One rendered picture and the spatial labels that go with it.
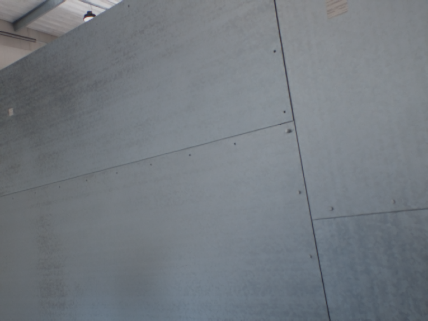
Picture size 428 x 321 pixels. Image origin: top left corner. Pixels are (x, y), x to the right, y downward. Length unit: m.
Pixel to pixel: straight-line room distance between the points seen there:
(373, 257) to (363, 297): 0.10
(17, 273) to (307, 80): 1.51
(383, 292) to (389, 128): 0.36
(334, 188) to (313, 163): 0.08
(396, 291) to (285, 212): 0.31
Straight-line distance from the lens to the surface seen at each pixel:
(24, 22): 13.31
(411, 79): 1.10
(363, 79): 1.13
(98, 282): 1.76
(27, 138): 2.08
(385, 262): 1.13
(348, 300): 1.18
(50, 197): 1.95
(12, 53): 13.27
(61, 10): 12.91
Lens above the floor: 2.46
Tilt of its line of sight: 6 degrees up
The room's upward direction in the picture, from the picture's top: 8 degrees counter-clockwise
